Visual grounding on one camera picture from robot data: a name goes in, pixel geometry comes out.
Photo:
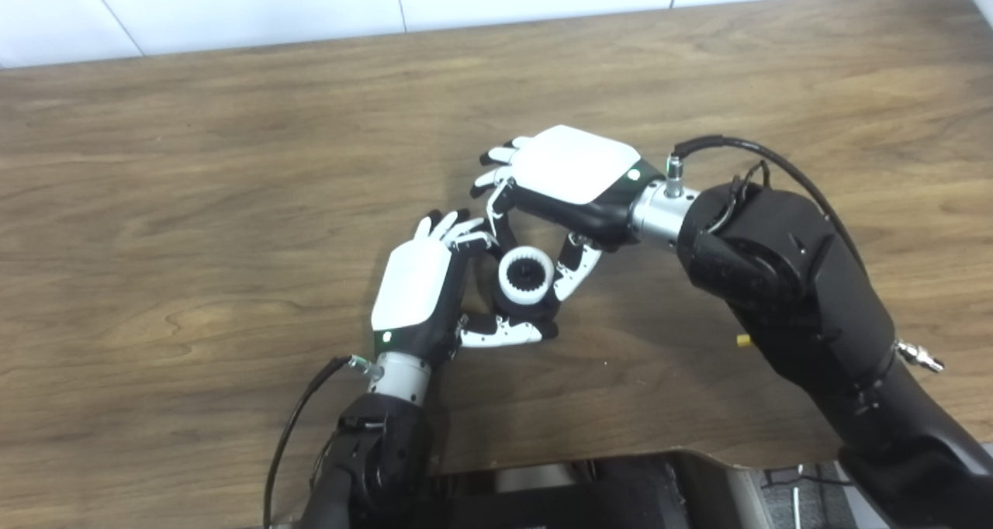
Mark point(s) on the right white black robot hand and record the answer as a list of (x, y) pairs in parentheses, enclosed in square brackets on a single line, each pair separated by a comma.
[(574, 164)]

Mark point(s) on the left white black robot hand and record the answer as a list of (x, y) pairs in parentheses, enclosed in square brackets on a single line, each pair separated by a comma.
[(415, 285)]

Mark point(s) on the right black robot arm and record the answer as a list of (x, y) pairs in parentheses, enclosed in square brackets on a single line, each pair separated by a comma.
[(799, 281)]

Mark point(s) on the round black plastic part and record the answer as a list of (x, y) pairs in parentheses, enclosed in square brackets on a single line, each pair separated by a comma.
[(527, 312)]

